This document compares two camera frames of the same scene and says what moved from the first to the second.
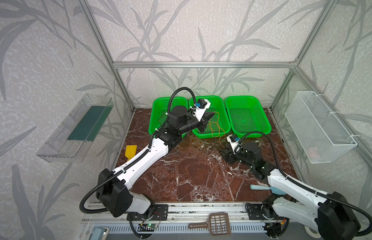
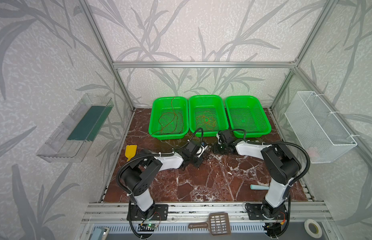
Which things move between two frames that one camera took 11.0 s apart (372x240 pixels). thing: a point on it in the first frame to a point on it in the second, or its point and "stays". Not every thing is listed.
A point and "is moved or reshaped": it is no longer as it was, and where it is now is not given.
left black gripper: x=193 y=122 to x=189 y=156
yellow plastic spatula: x=130 y=151 stays
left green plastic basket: x=158 y=111 stays
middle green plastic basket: x=219 y=125 stays
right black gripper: x=228 y=153 to x=221 y=145
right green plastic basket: x=246 y=114 stays
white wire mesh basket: x=321 y=137 stays
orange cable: x=219 y=128 is moved or reshaped
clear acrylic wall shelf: x=70 y=141 stays
